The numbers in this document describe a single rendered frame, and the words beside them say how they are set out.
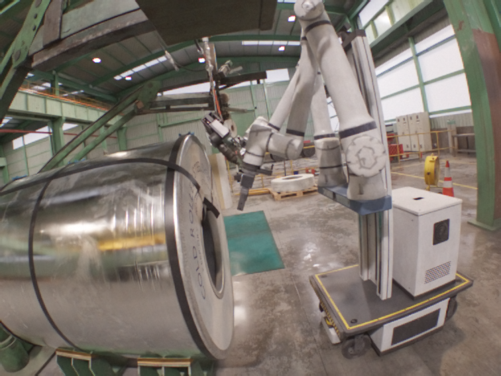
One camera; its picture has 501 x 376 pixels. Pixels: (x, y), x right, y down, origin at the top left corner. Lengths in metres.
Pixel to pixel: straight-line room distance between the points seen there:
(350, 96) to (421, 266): 0.97
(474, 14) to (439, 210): 3.12
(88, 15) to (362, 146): 1.03
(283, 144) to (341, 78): 0.34
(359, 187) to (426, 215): 0.44
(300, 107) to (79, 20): 0.93
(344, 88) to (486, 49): 3.18
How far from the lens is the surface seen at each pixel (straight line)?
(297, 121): 1.16
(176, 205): 0.89
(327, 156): 1.58
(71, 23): 1.02
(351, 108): 0.98
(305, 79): 1.17
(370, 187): 1.15
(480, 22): 4.14
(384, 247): 1.46
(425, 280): 1.60
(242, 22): 0.49
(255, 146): 1.06
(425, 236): 1.46
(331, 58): 1.02
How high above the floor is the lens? 1.24
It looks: 8 degrees down
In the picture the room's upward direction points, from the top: 9 degrees counter-clockwise
